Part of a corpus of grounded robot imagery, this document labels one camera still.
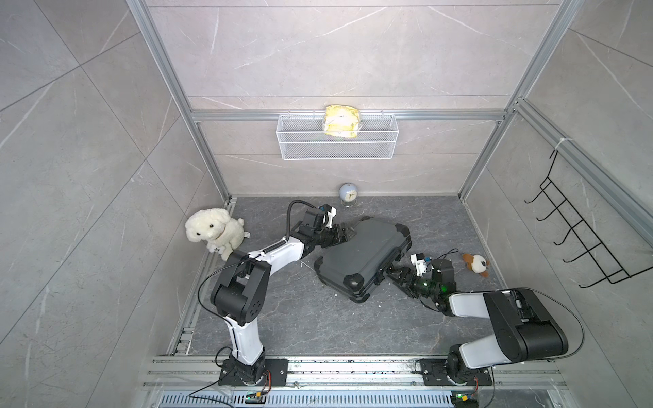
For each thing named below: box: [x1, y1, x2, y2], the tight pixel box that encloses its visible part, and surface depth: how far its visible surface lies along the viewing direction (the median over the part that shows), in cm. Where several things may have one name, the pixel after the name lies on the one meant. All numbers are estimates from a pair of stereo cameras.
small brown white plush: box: [461, 253, 490, 278], surface depth 97 cm
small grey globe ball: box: [339, 182, 358, 203], surface depth 116 cm
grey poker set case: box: [314, 216, 412, 303], surface depth 87 cm
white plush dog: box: [184, 207, 250, 261], surface depth 91 cm
